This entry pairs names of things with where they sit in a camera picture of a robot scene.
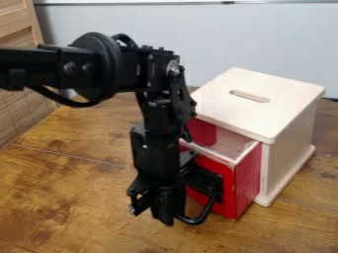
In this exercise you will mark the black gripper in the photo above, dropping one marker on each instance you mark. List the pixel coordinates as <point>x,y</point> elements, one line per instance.
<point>156,188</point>

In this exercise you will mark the black metal drawer handle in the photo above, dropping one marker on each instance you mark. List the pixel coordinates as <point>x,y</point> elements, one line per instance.
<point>208,186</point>

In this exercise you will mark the red drawer front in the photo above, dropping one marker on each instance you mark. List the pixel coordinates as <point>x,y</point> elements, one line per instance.
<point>232,156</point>

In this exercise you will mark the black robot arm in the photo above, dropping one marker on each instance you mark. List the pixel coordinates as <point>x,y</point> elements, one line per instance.
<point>85,73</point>

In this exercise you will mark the light wooden box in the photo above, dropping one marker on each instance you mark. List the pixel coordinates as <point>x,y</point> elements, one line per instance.
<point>271,110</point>

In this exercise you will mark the wooden slatted panel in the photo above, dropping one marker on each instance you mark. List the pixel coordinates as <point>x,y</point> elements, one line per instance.
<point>22,108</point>

